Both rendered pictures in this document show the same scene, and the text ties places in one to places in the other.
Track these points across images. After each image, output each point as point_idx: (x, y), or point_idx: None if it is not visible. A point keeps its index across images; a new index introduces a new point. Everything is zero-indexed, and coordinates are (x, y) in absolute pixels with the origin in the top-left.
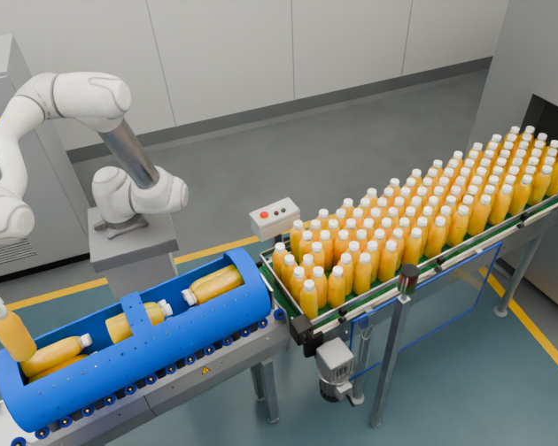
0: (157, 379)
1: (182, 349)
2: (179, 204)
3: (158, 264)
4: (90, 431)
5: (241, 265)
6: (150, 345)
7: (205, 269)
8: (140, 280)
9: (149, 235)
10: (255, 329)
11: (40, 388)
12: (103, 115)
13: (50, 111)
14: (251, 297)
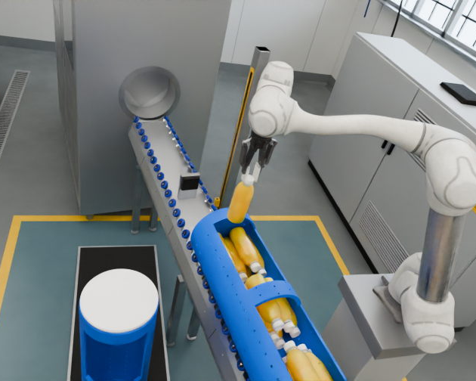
0: (227, 336)
1: (239, 342)
2: (415, 338)
3: (363, 348)
4: (196, 293)
5: None
6: (239, 307)
7: (336, 372)
8: (347, 336)
9: (382, 323)
10: None
11: (211, 234)
12: (432, 185)
13: (423, 151)
14: None
